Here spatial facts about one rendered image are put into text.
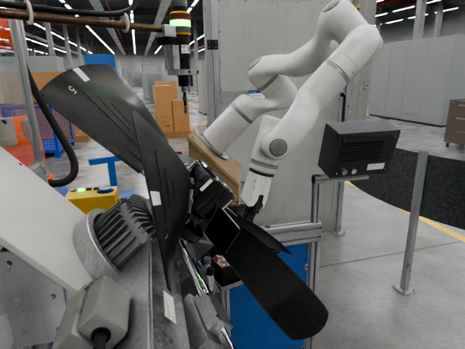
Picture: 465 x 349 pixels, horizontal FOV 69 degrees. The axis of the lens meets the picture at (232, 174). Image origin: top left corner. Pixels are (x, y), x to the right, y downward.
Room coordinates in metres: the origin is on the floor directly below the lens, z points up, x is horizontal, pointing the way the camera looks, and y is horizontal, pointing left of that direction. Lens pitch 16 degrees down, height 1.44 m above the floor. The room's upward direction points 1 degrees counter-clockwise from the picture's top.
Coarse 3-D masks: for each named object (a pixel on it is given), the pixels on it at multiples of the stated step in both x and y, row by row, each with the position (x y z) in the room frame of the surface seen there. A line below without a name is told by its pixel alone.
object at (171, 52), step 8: (168, 32) 0.74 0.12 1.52; (160, 40) 0.76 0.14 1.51; (168, 40) 0.74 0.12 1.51; (176, 40) 0.75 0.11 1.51; (168, 48) 0.76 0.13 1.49; (176, 48) 0.76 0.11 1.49; (168, 56) 0.76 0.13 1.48; (176, 56) 0.76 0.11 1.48; (168, 64) 0.76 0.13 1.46; (176, 64) 0.76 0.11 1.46; (168, 72) 0.77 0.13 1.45; (176, 72) 0.75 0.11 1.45; (184, 72) 0.75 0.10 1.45; (192, 72) 0.76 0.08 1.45
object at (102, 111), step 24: (72, 72) 0.68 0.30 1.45; (96, 72) 0.73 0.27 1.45; (48, 96) 0.60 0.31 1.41; (72, 96) 0.64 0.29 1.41; (96, 96) 0.68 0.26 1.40; (120, 96) 0.72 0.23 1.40; (72, 120) 0.61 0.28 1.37; (96, 120) 0.64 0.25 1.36; (120, 120) 0.68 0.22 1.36; (120, 144) 0.65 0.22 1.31
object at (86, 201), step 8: (72, 192) 1.08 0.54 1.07; (80, 192) 1.07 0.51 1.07; (88, 192) 1.07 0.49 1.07; (96, 192) 1.07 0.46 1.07; (112, 192) 1.07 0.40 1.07; (72, 200) 1.01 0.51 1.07; (80, 200) 1.02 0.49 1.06; (88, 200) 1.02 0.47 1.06; (96, 200) 1.03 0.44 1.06; (104, 200) 1.03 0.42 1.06; (112, 200) 1.04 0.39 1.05; (80, 208) 1.02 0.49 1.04; (88, 208) 1.02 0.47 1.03; (104, 208) 1.03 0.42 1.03
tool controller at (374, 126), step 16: (336, 128) 1.24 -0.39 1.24; (352, 128) 1.25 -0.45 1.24; (368, 128) 1.26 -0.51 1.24; (384, 128) 1.26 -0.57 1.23; (336, 144) 1.21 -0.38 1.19; (352, 144) 1.22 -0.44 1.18; (368, 144) 1.24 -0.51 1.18; (384, 144) 1.25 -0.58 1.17; (320, 160) 1.32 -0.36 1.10; (336, 160) 1.23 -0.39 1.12; (352, 160) 1.24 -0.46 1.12; (368, 160) 1.26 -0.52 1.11; (384, 160) 1.28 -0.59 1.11; (336, 176) 1.25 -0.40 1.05
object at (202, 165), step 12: (192, 168) 0.68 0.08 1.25; (204, 168) 0.66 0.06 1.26; (204, 180) 0.65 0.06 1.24; (216, 180) 0.65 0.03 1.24; (204, 192) 0.64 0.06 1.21; (216, 192) 0.64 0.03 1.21; (228, 192) 0.66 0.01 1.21; (192, 204) 0.64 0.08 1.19; (204, 204) 0.64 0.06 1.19; (216, 204) 0.65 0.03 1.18; (228, 204) 0.68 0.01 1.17; (192, 216) 0.65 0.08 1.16; (204, 216) 0.64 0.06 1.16; (192, 228) 0.64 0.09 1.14; (192, 240) 0.63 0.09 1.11
